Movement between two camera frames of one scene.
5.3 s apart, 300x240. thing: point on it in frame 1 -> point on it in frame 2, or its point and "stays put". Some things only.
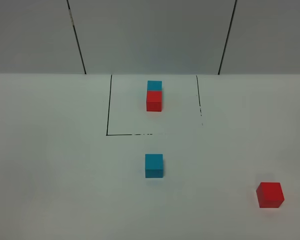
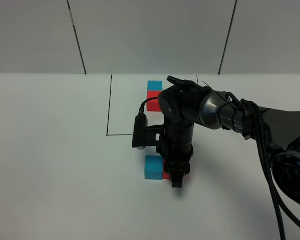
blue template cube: [155, 85] stays put
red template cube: [154, 101] stays put
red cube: [269, 195] -> [166, 175]
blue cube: [154, 165] stays put
